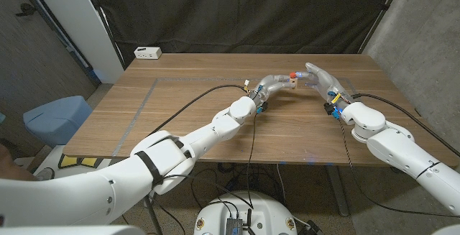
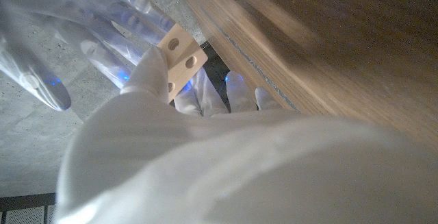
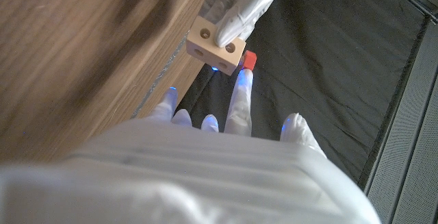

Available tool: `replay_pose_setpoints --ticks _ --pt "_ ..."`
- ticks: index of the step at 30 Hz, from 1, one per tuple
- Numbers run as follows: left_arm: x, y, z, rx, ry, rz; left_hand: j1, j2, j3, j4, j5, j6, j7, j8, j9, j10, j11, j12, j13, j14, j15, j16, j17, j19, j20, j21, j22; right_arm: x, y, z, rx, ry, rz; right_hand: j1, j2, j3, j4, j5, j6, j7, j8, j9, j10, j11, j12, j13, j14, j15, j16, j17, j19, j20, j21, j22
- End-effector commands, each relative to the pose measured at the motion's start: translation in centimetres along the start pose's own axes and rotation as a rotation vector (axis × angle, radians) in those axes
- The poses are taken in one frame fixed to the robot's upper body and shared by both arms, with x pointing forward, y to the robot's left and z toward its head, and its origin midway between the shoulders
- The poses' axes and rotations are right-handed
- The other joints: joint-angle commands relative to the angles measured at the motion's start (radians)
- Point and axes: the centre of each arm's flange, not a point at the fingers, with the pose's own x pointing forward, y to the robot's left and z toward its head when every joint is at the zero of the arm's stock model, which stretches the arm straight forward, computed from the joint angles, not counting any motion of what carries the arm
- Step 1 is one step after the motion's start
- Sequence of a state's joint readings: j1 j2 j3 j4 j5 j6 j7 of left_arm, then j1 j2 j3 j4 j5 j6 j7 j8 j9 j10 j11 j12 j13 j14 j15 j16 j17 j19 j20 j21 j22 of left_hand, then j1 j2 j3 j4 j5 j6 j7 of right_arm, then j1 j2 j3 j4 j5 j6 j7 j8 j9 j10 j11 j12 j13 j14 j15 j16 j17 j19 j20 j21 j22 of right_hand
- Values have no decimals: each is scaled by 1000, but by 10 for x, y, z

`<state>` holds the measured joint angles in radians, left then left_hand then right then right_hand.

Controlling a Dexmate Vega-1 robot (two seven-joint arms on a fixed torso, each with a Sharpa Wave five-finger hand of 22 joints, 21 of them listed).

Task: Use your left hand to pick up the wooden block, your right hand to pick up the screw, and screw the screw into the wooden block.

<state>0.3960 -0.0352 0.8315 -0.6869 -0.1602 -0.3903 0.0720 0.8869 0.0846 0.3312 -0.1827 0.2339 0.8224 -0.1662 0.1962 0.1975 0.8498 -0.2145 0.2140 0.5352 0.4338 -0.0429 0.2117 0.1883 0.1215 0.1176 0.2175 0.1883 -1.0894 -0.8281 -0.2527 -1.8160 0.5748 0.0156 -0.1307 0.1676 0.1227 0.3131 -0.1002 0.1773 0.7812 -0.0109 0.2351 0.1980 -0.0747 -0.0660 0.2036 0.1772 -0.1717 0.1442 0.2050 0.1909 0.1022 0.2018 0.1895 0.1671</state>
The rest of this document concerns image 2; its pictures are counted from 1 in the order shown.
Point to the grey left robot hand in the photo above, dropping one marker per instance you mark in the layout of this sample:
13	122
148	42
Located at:
222	172

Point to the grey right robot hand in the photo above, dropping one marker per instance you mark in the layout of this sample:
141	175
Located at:
85	25

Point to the wooden block with holes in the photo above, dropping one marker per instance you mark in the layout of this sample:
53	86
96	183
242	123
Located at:
183	59

